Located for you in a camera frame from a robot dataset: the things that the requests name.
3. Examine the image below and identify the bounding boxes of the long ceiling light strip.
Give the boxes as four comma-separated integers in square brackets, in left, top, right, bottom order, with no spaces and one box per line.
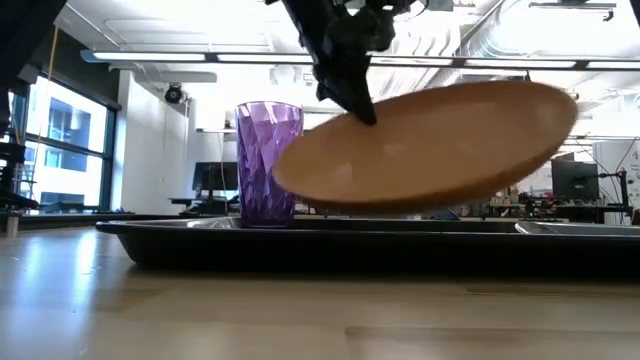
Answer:
[79,48,640,72]

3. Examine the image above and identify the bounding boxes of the small black monitor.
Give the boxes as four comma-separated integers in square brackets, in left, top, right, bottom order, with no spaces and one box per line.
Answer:
[192,161,240,192]

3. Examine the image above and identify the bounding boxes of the black monitor on arm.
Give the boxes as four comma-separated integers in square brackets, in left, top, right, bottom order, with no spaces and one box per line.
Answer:
[551,158,600,201]

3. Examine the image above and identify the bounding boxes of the white board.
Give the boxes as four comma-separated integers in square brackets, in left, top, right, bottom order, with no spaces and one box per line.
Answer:
[592,139,640,226]

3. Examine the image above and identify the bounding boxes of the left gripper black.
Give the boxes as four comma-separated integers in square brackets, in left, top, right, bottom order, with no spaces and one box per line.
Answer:
[264,0,419,127]

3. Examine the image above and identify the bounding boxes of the black ceiling spotlight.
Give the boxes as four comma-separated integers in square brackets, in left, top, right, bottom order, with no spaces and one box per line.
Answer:
[163,83,185,105]

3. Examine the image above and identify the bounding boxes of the peach plastic plate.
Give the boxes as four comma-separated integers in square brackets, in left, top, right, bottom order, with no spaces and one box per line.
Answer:
[272,79,580,215]

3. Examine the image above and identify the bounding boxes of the black tray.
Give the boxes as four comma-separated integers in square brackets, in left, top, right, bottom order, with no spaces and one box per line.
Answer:
[94,215,640,276]

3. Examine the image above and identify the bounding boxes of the black stand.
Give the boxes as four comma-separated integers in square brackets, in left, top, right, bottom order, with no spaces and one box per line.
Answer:
[0,142,40,236]

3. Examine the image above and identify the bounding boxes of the black monitor desk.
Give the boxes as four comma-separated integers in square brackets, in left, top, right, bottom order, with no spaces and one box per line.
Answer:
[168,196,241,216]

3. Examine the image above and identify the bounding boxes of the purple faceted plastic cup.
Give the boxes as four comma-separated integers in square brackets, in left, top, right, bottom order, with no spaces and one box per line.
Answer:
[234,100,305,229]

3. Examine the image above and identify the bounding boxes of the ceiling track fixture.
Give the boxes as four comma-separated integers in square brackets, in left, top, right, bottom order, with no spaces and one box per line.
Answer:
[528,1,617,22]

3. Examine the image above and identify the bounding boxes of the black window frame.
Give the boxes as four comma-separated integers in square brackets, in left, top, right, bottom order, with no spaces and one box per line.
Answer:
[9,74,121,214]

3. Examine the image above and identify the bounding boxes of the black table edge frame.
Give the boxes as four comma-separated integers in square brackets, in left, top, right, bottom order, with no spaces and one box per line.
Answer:
[0,213,241,232]

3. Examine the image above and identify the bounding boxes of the cluttered work desk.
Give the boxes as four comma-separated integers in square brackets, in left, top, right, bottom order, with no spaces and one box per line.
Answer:
[479,192,634,221]

